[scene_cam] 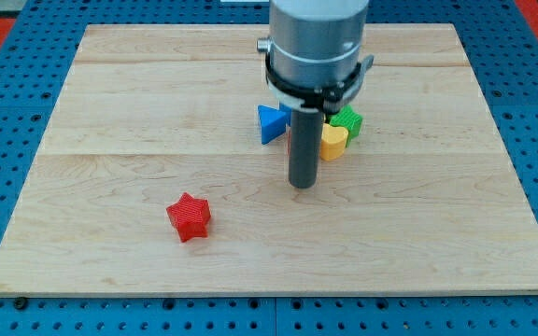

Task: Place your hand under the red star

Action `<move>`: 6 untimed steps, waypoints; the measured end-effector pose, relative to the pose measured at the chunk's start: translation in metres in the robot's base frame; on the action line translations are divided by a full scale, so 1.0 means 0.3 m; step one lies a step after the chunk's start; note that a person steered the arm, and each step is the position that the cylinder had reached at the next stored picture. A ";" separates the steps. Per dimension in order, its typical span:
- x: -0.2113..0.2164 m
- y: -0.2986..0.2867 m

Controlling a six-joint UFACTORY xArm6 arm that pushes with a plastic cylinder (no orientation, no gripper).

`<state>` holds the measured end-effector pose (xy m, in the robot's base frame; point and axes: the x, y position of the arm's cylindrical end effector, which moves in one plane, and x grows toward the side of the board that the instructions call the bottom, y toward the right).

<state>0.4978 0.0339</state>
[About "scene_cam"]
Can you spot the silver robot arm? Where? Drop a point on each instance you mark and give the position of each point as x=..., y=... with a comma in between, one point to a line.
x=315, y=43

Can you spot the green star block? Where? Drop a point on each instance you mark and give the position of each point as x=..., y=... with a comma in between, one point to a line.
x=348, y=118

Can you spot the red star block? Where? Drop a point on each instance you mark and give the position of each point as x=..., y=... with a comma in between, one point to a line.
x=189, y=216

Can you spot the blue triangle block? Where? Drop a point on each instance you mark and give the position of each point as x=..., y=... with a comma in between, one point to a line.
x=272, y=123

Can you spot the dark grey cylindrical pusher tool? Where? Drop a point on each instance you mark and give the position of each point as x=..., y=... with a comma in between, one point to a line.
x=305, y=140

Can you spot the blue block behind tool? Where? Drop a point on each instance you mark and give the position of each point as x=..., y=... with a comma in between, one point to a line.
x=286, y=111

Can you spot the yellow heart block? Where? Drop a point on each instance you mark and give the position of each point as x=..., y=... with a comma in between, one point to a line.
x=333, y=142

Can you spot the wooden board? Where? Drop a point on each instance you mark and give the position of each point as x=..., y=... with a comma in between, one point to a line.
x=424, y=202

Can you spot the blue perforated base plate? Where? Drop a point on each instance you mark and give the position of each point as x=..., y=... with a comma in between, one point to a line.
x=38, y=41

